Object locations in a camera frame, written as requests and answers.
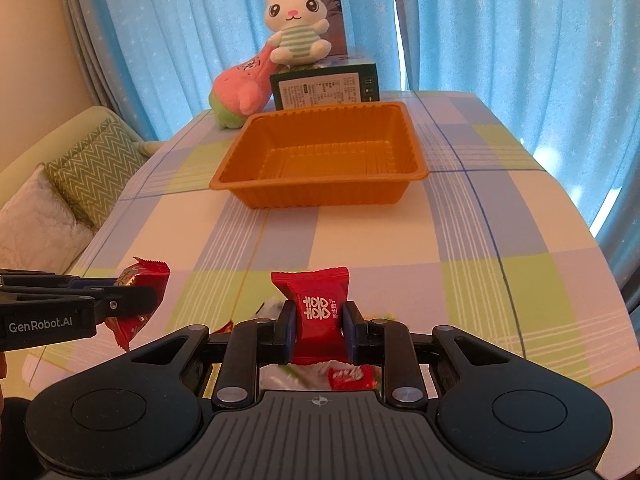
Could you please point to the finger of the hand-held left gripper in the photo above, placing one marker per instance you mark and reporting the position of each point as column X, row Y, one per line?
column 127, row 301
column 50, row 281

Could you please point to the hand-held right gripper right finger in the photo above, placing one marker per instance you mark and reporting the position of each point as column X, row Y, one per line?
column 350, row 332

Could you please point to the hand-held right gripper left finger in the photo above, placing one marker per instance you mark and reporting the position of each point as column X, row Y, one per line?
column 286, row 332

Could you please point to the red candy packet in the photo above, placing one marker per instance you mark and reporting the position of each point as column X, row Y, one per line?
column 150, row 275
column 315, row 305

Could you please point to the green candy wrapper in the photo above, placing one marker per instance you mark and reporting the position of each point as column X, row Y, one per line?
column 384, row 317

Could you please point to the small red white-print snack packet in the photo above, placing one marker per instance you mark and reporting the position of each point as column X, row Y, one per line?
column 350, row 378

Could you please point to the orange plastic tray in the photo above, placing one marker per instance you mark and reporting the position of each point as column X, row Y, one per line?
column 320, row 160

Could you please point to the white plastic packet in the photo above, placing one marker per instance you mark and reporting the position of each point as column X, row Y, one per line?
column 305, row 378

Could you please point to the white pillow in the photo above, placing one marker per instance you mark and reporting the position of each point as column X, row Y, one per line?
column 35, row 230

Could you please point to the red wrapper piece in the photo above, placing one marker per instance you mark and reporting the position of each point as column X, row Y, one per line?
column 224, row 328

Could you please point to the plaid tablecloth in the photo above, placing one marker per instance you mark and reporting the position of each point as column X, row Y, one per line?
column 400, row 240

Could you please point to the green zigzag pillow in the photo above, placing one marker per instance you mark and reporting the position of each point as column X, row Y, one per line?
column 95, row 170

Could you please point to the light green sofa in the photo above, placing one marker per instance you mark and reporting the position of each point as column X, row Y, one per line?
column 50, row 135

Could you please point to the dark green printed box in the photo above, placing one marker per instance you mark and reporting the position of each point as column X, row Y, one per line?
column 325, row 91

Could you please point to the pink starfish plush toy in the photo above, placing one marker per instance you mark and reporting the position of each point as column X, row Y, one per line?
column 240, row 85

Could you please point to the blue star-print curtain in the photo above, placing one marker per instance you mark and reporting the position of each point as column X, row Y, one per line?
column 500, row 25
column 175, row 35

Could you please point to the white bunny plush toy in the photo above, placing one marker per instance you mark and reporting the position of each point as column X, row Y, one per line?
column 295, row 40

